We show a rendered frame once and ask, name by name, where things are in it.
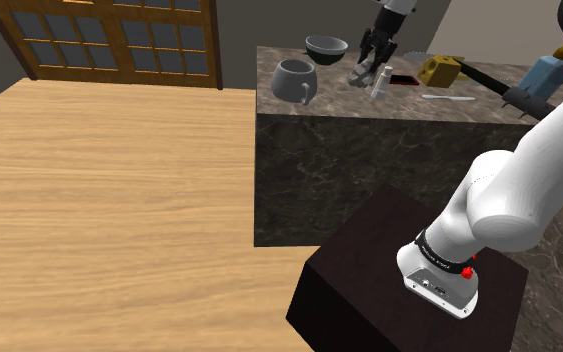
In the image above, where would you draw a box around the wooden door with glass panes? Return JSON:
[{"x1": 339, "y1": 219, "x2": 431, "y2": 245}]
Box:
[{"x1": 0, "y1": 0, "x2": 225, "y2": 92}]

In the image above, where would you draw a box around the grey crumpled lump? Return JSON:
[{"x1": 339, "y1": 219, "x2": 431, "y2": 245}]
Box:
[{"x1": 347, "y1": 60, "x2": 381, "y2": 89}]

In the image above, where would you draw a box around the dark robot stand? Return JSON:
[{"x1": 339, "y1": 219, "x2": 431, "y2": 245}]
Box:
[{"x1": 285, "y1": 182, "x2": 530, "y2": 352}]

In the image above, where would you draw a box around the black bowl white inside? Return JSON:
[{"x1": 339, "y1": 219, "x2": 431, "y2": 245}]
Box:
[{"x1": 303, "y1": 34, "x2": 350, "y2": 67}]

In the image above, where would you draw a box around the yellow cheese block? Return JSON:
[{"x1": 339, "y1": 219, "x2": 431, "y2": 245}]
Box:
[{"x1": 416, "y1": 54, "x2": 466, "y2": 89}]

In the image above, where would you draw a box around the grey mug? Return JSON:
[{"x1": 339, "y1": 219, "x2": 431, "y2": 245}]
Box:
[{"x1": 270, "y1": 58, "x2": 319, "y2": 107}]

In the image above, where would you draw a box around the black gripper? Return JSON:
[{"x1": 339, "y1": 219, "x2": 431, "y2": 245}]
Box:
[{"x1": 358, "y1": 6, "x2": 407, "y2": 69}]

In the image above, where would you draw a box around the white knife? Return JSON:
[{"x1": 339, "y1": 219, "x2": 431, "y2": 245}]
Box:
[{"x1": 420, "y1": 93, "x2": 478, "y2": 103}]

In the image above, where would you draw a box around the blue box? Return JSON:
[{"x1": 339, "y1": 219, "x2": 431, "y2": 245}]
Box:
[{"x1": 516, "y1": 55, "x2": 563, "y2": 99}]

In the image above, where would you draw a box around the small white bottle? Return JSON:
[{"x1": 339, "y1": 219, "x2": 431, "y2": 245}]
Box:
[{"x1": 370, "y1": 65, "x2": 395, "y2": 102}]

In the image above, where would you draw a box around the black phone red edge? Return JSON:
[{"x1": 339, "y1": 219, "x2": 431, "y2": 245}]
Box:
[{"x1": 388, "y1": 73, "x2": 422, "y2": 87}]

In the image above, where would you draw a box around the dark marble counter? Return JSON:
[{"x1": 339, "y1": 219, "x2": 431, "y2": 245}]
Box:
[{"x1": 253, "y1": 45, "x2": 563, "y2": 352}]

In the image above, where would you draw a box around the long black spiked tool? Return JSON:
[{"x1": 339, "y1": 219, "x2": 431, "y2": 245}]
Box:
[{"x1": 455, "y1": 60, "x2": 559, "y2": 122}]

